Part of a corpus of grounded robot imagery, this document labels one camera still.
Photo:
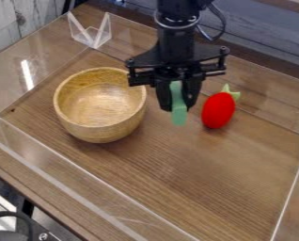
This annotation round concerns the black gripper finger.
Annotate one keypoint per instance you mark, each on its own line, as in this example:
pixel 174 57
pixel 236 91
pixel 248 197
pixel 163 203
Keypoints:
pixel 191 88
pixel 164 97

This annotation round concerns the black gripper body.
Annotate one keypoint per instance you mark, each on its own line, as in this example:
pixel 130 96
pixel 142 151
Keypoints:
pixel 176 55

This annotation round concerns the long green block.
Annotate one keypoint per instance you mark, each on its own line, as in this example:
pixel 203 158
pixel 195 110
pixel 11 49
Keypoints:
pixel 179 108

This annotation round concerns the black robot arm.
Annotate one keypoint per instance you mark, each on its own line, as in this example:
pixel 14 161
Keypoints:
pixel 182 9

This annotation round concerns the brown wooden bowl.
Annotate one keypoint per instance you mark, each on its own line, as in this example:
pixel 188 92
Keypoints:
pixel 98 107

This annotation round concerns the red toy strawberry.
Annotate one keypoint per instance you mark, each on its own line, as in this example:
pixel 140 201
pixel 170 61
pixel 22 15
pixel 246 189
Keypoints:
pixel 219 108

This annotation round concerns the clear acrylic corner bracket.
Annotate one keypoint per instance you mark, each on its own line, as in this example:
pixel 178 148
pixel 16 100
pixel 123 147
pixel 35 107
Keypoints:
pixel 90 36

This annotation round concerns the clear acrylic tray wall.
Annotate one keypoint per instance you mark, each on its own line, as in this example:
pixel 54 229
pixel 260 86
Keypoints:
pixel 96 211

